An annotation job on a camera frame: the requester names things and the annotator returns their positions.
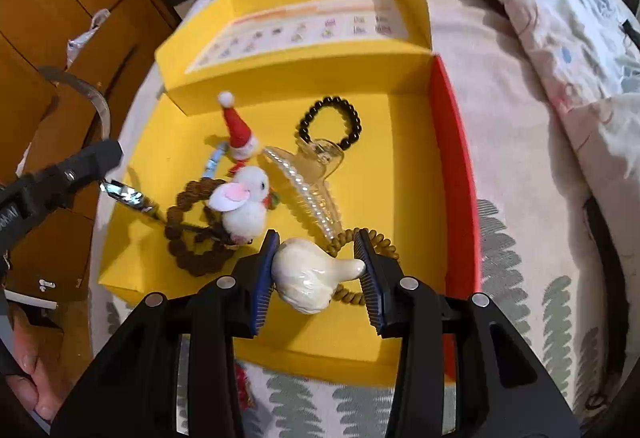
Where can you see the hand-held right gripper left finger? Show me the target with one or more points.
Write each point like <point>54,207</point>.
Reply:
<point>265,278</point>

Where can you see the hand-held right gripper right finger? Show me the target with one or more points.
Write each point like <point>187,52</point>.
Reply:
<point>367,278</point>

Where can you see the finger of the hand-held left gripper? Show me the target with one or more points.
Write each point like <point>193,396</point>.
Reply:
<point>80,171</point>

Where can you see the white plush mouse toy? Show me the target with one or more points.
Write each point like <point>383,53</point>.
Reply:
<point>245,218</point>

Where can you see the yellow cardboard box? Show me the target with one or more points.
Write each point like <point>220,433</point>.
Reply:
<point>390,158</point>

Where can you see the pearl claw hair clip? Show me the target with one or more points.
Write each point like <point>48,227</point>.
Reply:
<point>322,158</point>

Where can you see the person's left hand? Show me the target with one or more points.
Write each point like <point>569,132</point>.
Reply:
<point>47,358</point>

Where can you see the wooden cabinet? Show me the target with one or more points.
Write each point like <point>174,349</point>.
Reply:
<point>60,243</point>

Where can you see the white tube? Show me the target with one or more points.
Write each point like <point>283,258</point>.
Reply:
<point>30,300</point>

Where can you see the red ball hair clip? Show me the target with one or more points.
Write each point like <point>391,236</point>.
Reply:
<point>244,388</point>

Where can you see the red santa figurine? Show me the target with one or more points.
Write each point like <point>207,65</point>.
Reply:
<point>237,123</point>

